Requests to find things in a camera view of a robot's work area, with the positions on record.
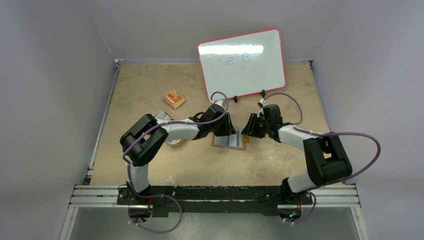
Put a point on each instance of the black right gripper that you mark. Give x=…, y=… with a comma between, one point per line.
x=253, y=125

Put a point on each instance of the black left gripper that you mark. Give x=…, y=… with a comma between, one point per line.
x=227, y=129

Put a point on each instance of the yellow leather card holder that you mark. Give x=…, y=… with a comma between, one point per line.
x=222, y=142

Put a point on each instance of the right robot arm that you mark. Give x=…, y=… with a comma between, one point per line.
x=325, y=157

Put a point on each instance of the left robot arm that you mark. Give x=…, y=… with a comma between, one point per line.
x=144, y=139

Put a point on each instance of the beige oval card tray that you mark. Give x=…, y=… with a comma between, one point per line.
x=175, y=143

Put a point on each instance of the pink framed whiteboard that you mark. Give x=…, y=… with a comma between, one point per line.
x=243, y=64

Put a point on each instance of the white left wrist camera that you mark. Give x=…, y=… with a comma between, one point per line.
x=221, y=103

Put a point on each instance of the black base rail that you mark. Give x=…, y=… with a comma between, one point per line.
x=267, y=200

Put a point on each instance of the aluminium frame rails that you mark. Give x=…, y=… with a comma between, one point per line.
x=138, y=89

